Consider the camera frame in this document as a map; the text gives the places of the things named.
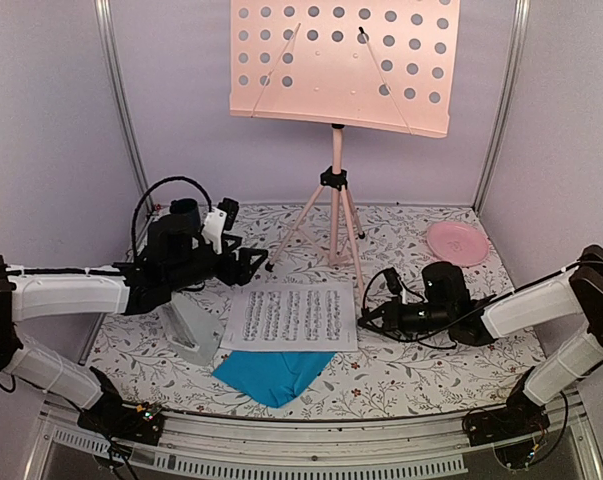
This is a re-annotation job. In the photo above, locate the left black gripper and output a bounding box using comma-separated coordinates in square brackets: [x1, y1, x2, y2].
[165, 236, 269, 294]

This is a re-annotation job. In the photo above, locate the pink music stand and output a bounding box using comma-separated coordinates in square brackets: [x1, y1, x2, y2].
[228, 0, 462, 300]

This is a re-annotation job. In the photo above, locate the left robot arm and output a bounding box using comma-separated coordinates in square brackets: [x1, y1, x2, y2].
[0, 208, 268, 434]

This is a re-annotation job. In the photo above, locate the pink plate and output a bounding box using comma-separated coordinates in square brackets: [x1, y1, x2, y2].
[426, 221, 490, 267]

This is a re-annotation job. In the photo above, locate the left camera cable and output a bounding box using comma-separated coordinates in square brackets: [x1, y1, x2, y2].
[130, 174, 216, 251]

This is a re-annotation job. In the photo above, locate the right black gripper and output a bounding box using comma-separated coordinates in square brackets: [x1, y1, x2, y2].
[358, 297, 453, 341]

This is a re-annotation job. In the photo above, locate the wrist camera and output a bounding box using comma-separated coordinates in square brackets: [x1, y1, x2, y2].
[201, 198, 239, 254]
[383, 267, 404, 303]

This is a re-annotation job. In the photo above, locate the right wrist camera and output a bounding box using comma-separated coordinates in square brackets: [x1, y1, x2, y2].
[383, 267, 404, 303]

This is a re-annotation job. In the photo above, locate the white metronome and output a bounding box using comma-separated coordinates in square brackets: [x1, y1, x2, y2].
[159, 293, 224, 366]

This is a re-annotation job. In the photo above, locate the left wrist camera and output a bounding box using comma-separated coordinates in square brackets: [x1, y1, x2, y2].
[201, 198, 239, 254]

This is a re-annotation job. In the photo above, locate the front aluminium rail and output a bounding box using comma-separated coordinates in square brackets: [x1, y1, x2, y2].
[24, 391, 603, 479]

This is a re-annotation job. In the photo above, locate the right aluminium post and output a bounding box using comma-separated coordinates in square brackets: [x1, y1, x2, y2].
[472, 0, 531, 216]

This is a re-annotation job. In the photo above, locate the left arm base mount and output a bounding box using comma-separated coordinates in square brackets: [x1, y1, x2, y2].
[77, 398, 165, 446]

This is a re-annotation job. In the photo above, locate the aluminium post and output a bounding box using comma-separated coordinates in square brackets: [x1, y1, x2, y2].
[93, 0, 149, 194]
[472, 0, 531, 216]

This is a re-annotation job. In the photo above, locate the dark blue cup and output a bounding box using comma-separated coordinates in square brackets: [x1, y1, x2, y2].
[169, 198, 201, 231]

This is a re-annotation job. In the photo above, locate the sheet music paper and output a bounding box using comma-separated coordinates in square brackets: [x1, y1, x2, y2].
[221, 282, 358, 352]

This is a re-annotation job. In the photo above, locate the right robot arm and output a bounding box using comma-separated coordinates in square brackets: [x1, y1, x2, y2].
[357, 245, 603, 436]

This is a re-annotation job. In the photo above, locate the blue cloth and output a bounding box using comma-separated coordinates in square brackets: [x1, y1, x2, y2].
[212, 351, 335, 408]

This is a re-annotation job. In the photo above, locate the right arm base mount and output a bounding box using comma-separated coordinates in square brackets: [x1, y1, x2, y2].
[461, 405, 550, 470]

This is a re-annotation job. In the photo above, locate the left aluminium post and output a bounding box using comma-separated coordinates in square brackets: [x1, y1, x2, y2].
[93, 0, 149, 194]

